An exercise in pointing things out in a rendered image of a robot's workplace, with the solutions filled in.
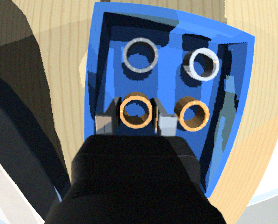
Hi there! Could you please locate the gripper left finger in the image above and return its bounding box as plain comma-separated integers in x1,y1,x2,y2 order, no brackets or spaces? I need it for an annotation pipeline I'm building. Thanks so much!
95,97,122,135

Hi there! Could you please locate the blue open-top crate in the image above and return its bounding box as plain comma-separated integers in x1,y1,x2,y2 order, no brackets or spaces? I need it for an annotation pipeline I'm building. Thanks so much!
84,2,255,198

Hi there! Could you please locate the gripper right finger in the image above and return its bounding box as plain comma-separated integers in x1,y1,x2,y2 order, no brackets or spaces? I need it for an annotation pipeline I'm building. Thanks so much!
151,98,178,136

